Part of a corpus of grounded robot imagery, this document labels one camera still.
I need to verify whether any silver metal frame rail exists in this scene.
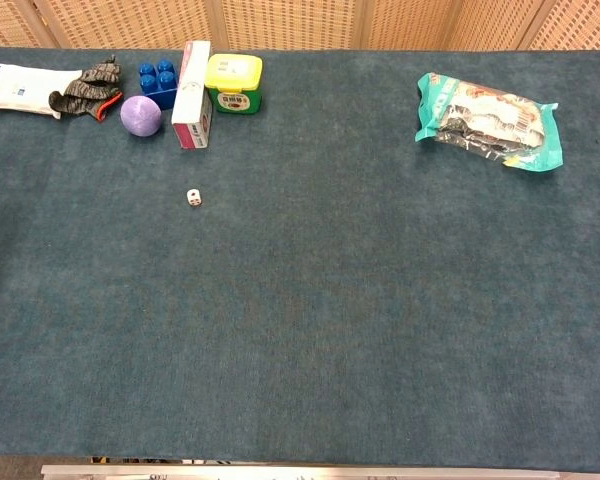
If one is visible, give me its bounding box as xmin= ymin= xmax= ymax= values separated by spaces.
xmin=40 ymin=463 xmax=562 ymax=480

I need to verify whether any blue toy building block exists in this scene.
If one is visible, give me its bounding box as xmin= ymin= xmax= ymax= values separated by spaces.
xmin=138 ymin=59 xmax=179 ymax=111

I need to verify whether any teal snack bag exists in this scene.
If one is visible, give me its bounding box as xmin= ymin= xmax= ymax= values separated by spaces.
xmin=414 ymin=72 xmax=565 ymax=174

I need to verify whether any grey striped work glove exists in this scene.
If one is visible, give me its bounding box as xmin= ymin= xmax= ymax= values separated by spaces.
xmin=48 ymin=54 xmax=124 ymax=122

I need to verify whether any white plastic package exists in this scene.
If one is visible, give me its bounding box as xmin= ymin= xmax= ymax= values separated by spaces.
xmin=0 ymin=60 xmax=84 ymax=120

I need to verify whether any woven rattan folding screen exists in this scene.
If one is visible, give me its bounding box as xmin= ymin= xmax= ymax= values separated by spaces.
xmin=0 ymin=0 xmax=600 ymax=52

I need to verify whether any white and pink carton box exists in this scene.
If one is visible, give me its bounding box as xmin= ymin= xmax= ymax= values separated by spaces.
xmin=171 ymin=40 xmax=214 ymax=151

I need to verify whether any teal felt table cloth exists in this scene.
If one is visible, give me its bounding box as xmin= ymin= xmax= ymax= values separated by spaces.
xmin=0 ymin=46 xmax=600 ymax=475

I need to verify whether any purple ball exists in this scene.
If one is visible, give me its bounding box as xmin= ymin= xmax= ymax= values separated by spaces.
xmin=119 ymin=94 xmax=163 ymax=137

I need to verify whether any green tub with yellow lid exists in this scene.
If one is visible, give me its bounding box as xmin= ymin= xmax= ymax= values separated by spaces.
xmin=203 ymin=53 xmax=264 ymax=114

